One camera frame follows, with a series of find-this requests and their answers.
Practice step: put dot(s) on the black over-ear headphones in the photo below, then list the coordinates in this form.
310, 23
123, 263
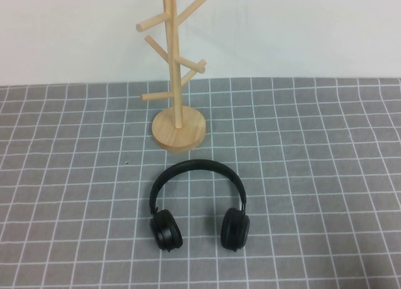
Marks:
194, 164

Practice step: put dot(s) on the wooden tree-shaped stand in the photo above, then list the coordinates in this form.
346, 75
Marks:
171, 22

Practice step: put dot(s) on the grey white-grid tablecloth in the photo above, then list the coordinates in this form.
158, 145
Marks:
297, 192

